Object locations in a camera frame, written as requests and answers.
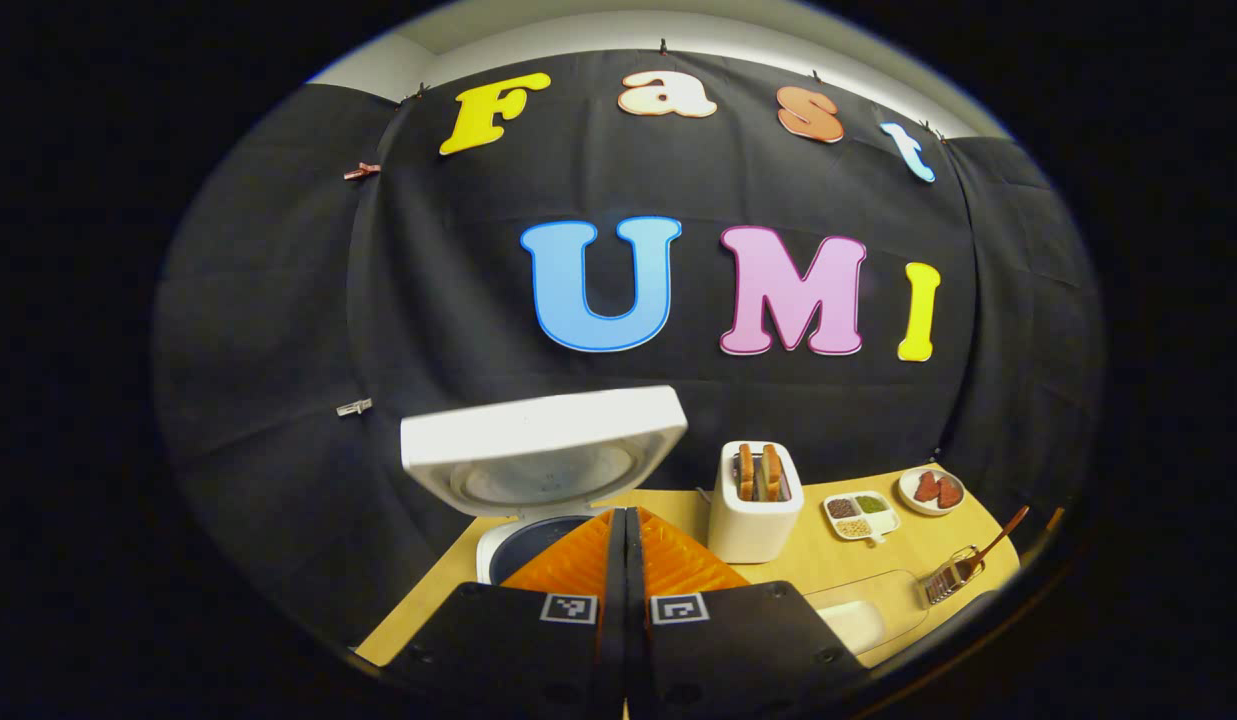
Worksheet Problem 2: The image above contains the round white plate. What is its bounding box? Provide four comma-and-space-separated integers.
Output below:
898, 466, 967, 517

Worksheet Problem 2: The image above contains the white rice cooker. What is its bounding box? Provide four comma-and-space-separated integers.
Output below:
400, 386, 689, 588

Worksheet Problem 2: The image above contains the black backdrop cloth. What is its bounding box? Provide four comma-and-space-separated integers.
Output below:
153, 50, 1104, 651

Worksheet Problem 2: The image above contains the metal wire chopstick holder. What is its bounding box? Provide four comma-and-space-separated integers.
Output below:
918, 545, 984, 608

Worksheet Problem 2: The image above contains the white toaster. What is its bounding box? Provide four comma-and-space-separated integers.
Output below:
707, 441, 805, 564

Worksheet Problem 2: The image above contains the white divided grain dish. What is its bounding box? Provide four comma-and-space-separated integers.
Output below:
822, 490, 901, 544

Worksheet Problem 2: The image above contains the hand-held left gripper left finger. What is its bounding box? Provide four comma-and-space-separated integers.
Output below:
383, 507, 627, 716

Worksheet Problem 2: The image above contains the clear box of rice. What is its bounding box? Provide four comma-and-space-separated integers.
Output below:
803, 568, 929, 656

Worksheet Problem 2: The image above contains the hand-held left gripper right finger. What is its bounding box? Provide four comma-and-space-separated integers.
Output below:
626, 507, 869, 716

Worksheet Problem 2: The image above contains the dark wooden spoon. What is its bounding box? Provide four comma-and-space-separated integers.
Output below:
953, 505, 1031, 581

